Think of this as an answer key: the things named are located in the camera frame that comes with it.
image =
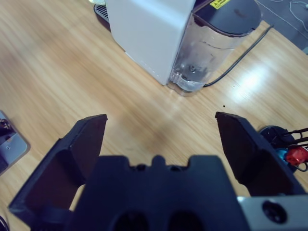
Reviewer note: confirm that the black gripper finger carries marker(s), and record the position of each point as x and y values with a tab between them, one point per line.
260	168
62	168

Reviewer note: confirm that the blue coffee capsule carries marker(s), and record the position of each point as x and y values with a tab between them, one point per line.
281	153

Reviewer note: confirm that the red coffee capsule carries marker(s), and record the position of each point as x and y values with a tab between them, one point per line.
296	156

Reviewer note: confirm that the white capsule coffee machine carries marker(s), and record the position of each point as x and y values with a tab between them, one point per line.
144	36

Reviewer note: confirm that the black capsule holder with rods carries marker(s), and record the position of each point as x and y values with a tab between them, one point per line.
272	132

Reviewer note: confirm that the clear water tank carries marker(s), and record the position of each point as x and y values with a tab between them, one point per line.
204	53

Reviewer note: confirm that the white mount block dark post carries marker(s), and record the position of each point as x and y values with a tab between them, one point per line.
16	146

